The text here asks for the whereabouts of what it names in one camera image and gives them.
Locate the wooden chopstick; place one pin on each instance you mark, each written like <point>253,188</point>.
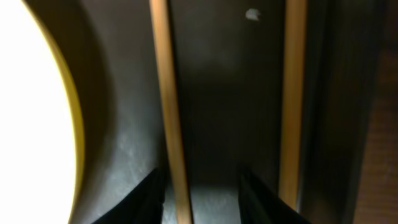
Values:
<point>168,93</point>
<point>292,94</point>

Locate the yellow plate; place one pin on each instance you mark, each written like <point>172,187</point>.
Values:
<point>42,134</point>

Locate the dark brown serving tray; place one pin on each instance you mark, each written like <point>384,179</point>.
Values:
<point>228,57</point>

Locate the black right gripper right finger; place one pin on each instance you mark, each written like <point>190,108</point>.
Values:
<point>259,205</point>

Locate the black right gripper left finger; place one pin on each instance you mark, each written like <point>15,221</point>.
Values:
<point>143,205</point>

